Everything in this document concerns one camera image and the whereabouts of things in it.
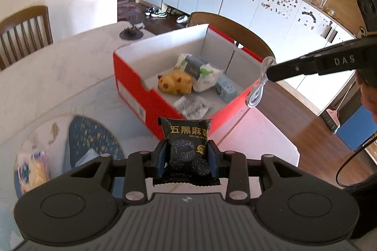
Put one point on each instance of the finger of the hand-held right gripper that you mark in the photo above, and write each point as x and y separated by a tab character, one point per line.
294	68

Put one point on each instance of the black white sneaker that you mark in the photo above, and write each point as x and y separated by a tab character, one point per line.
161	13
150	11

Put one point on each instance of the dark grey phone stand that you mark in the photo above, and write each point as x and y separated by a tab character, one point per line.
131	33

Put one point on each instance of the wooden slat-back chair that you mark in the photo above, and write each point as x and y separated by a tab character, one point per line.
26	33
229	23

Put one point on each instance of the yellow blue snack packet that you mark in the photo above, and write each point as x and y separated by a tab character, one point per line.
32	165

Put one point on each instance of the black snack packet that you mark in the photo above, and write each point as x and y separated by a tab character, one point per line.
185	151

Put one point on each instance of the red cardboard box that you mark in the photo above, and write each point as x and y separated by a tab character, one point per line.
132	92

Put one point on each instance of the dark grey small box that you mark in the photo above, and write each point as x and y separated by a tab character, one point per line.
194	65

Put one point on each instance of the white slipper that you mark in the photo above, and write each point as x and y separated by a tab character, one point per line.
182	19

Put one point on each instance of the broom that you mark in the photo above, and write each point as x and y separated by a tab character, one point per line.
332	118

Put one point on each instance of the red patterned rug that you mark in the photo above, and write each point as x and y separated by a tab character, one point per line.
129	9

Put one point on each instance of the white marble desktop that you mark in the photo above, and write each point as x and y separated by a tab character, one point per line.
59	77

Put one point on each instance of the light blue small box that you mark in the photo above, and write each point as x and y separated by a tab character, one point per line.
226	89

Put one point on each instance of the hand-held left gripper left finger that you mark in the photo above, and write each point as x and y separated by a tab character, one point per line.
160	161

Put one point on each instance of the blue bin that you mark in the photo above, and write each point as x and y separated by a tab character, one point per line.
356	127

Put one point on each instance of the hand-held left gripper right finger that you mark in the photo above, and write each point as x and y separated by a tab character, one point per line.
212	161

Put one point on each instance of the yellow spotted plush toy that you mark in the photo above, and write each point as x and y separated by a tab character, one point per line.
175	83

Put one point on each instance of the white green snack packet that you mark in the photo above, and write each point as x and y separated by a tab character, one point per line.
207	77

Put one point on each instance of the person's right hand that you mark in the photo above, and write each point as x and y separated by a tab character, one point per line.
371	95

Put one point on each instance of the silver snack packet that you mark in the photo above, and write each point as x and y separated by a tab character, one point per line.
191	106

